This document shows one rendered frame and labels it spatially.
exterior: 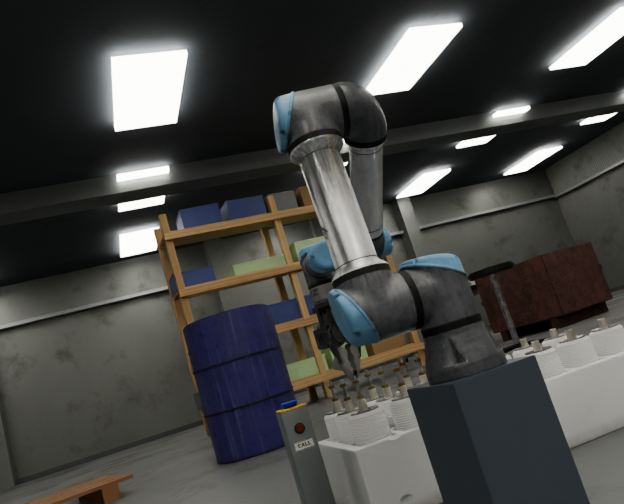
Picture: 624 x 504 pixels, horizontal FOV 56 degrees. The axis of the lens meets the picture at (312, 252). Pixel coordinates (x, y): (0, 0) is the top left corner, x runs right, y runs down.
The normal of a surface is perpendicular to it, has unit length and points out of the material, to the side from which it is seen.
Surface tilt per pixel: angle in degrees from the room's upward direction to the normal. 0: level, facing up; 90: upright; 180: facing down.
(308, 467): 90
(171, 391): 90
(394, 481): 90
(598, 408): 90
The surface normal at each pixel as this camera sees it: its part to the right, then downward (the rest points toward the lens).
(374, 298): 0.03, -0.32
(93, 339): 0.29, -0.27
